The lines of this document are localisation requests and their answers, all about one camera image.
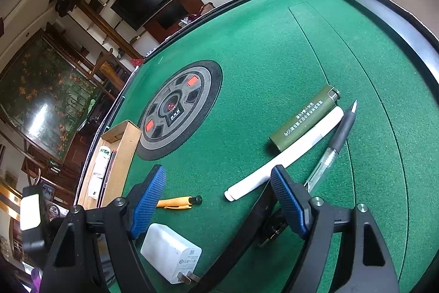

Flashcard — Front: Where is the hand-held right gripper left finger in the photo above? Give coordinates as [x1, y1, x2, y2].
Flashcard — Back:
[40, 164, 167, 293]

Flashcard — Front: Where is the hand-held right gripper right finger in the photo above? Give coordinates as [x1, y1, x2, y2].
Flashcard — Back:
[198, 165, 401, 293]

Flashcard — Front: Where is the yellow pen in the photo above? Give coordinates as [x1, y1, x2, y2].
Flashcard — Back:
[156, 195, 203, 210]

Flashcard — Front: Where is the black marker pink end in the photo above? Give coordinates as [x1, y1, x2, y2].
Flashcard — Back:
[99, 149, 117, 205]

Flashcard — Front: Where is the large white charger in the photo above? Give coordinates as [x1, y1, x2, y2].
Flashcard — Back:
[140, 222, 204, 286]

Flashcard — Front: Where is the small white cube charger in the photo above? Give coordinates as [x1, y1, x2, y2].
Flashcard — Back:
[87, 176, 104, 201]

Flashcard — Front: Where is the white pen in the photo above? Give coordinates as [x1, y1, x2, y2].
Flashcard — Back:
[224, 106, 344, 202]

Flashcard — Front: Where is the cardboard box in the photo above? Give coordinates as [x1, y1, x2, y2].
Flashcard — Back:
[77, 120, 141, 212]

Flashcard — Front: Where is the white bottle green label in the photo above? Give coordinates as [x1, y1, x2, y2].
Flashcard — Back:
[92, 146, 111, 179]

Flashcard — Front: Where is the black clear gel pen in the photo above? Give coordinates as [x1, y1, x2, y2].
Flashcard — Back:
[303, 99, 359, 191]

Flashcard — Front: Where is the green lighter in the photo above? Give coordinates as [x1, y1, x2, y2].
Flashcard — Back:
[268, 86, 341, 153]

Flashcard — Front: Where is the round table centre panel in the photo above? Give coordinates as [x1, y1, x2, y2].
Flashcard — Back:
[136, 60, 223, 162]

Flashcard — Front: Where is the wooden chair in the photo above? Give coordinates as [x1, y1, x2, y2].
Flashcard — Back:
[87, 51, 131, 102]

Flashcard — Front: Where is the flower wall painting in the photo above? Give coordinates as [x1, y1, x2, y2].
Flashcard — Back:
[0, 35, 104, 160]

